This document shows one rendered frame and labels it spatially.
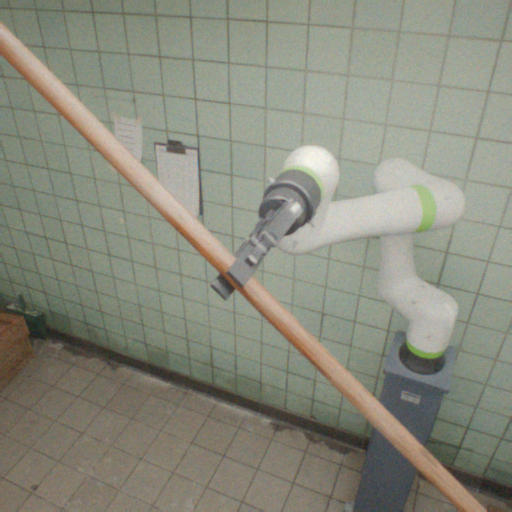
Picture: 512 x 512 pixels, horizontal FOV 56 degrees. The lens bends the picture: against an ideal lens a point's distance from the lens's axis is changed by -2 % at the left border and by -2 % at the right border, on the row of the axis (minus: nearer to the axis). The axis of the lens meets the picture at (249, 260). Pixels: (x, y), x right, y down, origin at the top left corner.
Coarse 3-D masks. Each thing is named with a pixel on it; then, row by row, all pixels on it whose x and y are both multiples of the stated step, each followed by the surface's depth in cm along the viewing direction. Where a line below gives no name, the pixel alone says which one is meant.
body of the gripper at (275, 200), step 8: (272, 192) 80; (280, 192) 79; (288, 192) 79; (264, 200) 79; (272, 200) 78; (280, 200) 78; (288, 200) 77; (296, 200) 79; (264, 208) 80; (272, 208) 79; (280, 208) 77; (304, 208) 80; (264, 216) 81; (272, 216) 76; (304, 216) 81; (296, 224) 79; (256, 232) 77; (288, 232) 80
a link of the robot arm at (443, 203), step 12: (420, 180) 120; (432, 180) 119; (444, 180) 118; (420, 192) 111; (432, 192) 112; (444, 192) 114; (456, 192) 115; (432, 204) 111; (444, 204) 113; (456, 204) 114; (432, 216) 112; (444, 216) 114; (456, 216) 116; (420, 228) 113; (432, 228) 115; (444, 228) 118
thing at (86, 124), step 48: (0, 48) 60; (48, 96) 62; (96, 144) 63; (144, 192) 64; (192, 240) 65; (240, 288) 66; (288, 336) 67; (336, 384) 68; (384, 432) 70; (432, 480) 71
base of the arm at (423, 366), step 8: (400, 352) 156; (408, 352) 153; (400, 360) 155; (408, 360) 152; (416, 360) 150; (424, 360) 149; (432, 360) 149; (440, 360) 150; (408, 368) 152; (416, 368) 151; (424, 368) 150; (432, 368) 150; (440, 368) 151
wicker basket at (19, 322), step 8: (0, 312) 308; (8, 320) 311; (16, 320) 299; (24, 320) 306; (8, 328) 292; (16, 328) 301; (24, 328) 308; (0, 336) 287; (8, 336) 294; (16, 336) 301; (0, 344) 288; (8, 344) 295; (0, 352) 289; (8, 352) 296; (0, 360) 290
